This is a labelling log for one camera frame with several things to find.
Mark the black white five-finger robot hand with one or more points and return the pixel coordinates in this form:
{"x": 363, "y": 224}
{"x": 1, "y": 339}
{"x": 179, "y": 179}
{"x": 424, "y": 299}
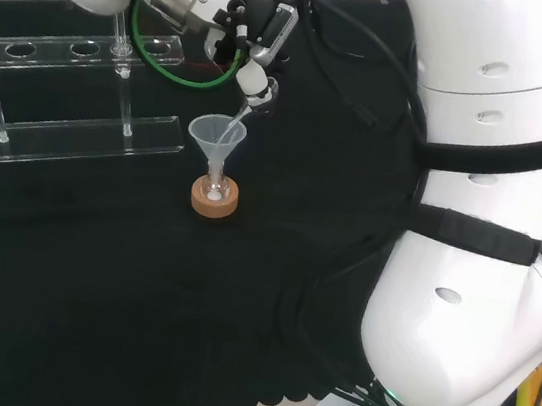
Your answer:
{"x": 250, "y": 79}

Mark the translucent plastic funnel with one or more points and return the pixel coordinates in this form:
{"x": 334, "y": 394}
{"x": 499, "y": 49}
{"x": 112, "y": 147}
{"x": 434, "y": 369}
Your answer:
{"x": 212, "y": 136}

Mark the small glass round-bottom flask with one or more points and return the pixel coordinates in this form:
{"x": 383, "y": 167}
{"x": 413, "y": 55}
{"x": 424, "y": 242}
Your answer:
{"x": 215, "y": 190}

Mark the clear acrylic funnel stand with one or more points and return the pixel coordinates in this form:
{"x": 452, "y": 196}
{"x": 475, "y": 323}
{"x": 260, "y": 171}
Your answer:
{"x": 68, "y": 134}

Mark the black cloth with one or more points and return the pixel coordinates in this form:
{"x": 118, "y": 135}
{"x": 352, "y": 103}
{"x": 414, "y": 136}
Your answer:
{"x": 137, "y": 295}

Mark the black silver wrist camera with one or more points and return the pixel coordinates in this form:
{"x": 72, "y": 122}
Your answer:
{"x": 271, "y": 21}

